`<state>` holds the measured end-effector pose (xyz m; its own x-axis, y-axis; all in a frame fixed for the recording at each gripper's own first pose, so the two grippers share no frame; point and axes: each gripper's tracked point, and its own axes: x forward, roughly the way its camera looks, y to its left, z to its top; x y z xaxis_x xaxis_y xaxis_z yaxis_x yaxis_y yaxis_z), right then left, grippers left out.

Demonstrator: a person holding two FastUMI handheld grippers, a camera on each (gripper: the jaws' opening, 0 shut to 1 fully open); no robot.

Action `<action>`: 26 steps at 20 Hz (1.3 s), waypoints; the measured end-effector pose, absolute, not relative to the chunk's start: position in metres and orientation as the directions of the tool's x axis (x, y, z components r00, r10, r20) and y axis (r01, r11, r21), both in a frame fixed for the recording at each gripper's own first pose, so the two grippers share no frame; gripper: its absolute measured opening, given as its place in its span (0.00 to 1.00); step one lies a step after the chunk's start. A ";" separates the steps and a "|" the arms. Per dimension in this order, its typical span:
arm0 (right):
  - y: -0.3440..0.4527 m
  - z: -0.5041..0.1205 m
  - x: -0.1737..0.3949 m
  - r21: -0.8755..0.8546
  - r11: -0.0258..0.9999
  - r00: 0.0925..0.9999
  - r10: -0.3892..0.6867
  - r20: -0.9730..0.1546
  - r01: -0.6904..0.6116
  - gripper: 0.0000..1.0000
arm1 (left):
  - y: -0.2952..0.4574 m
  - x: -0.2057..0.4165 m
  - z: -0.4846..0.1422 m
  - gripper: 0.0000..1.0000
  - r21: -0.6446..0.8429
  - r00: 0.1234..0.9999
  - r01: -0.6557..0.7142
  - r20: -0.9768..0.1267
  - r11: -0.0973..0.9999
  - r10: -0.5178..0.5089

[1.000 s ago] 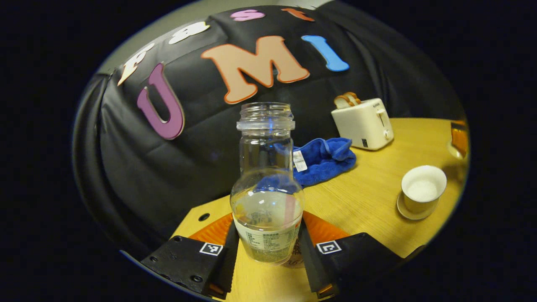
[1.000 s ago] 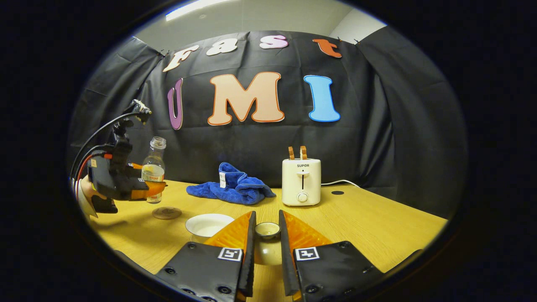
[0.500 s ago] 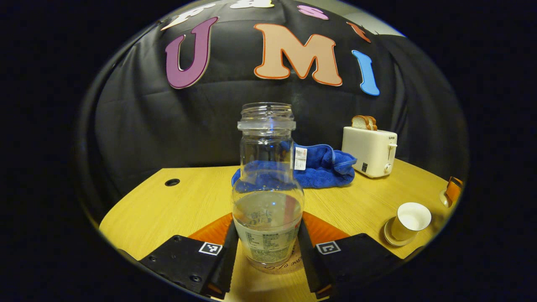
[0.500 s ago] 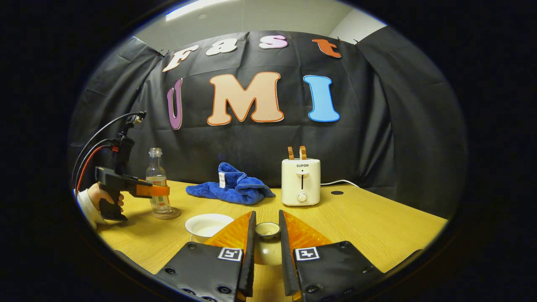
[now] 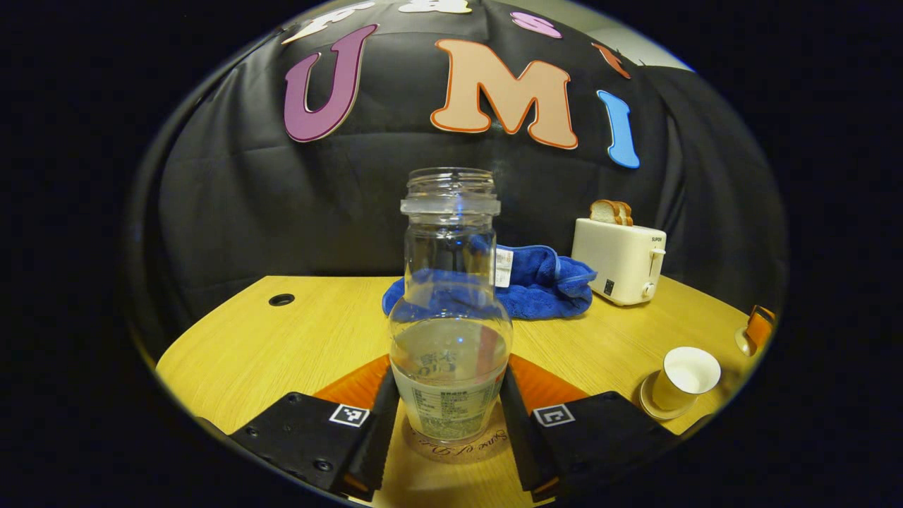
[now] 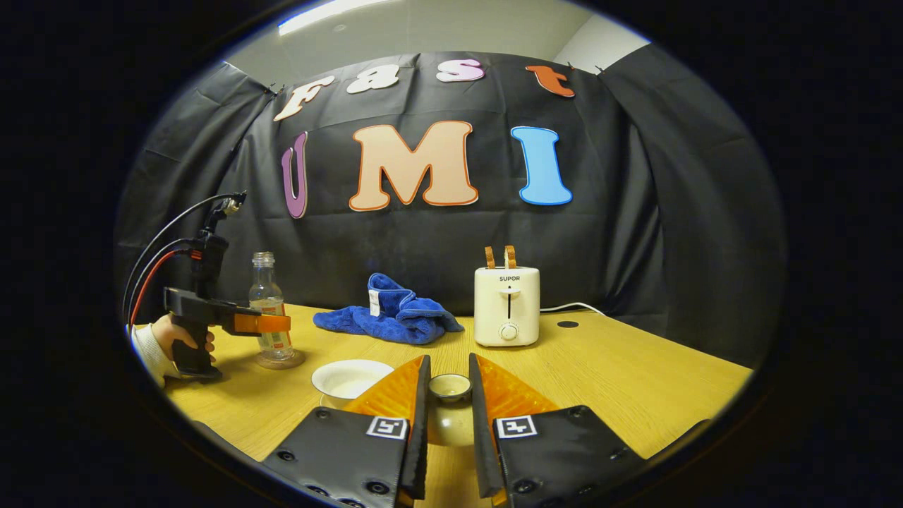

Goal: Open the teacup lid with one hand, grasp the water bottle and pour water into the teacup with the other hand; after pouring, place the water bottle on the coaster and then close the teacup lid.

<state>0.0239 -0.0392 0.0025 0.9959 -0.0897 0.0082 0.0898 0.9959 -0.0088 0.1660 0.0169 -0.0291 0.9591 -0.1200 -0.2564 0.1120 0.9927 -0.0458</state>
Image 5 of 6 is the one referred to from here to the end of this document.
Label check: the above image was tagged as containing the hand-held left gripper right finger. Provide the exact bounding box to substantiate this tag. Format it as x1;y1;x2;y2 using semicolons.
499;353;681;503

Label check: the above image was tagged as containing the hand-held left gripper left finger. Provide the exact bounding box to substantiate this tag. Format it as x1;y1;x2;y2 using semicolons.
229;355;401;503

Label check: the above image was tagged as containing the round cork coaster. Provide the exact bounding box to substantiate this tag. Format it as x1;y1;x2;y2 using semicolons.
401;402;510;464

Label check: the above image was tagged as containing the cream ceramic teacup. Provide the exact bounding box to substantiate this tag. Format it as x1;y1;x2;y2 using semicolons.
650;346;722;412

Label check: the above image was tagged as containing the clear plastic water bottle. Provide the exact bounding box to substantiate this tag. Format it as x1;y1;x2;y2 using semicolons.
389;167;514;444

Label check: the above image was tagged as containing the cream toaster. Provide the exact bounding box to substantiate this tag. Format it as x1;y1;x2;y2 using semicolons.
571;217;667;307

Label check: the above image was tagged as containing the blue towel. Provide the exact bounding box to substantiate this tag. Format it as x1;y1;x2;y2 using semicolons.
382;244;598;320

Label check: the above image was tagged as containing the black backdrop cloth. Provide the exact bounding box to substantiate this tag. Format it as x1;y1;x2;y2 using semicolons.
123;0;787;346

